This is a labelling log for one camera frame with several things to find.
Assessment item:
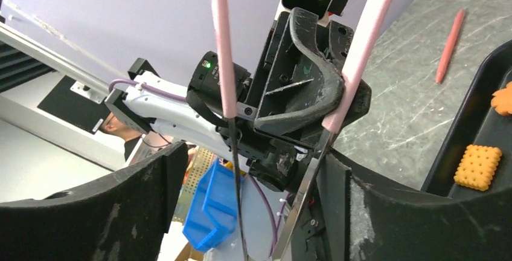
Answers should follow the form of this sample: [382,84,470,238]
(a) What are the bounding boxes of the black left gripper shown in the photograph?
[189,7,372,193]

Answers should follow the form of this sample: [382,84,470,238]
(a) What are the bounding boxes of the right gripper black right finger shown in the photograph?
[317,150,511,260]

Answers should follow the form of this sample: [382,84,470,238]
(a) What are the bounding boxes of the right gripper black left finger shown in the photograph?
[1,142,188,260]

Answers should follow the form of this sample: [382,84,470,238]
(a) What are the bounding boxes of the pink-tipped metal tongs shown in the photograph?
[211,0,392,260]

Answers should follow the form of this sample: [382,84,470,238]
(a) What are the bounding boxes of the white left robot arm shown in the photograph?
[106,8,354,193]

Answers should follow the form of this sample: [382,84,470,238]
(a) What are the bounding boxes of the blue plastic bin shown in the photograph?
[182,157,237,253]

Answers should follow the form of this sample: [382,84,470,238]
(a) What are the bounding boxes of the person in background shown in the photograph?
[98,112,142,161]

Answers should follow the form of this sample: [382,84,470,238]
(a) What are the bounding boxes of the square waffle cookie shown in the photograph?
[453,144,502,192]

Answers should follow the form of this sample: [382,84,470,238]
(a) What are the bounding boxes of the black baking tray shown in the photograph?
[421,41,511,199]

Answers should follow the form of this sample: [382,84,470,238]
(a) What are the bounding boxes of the orange flower cookie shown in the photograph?
[490,82,512,116]

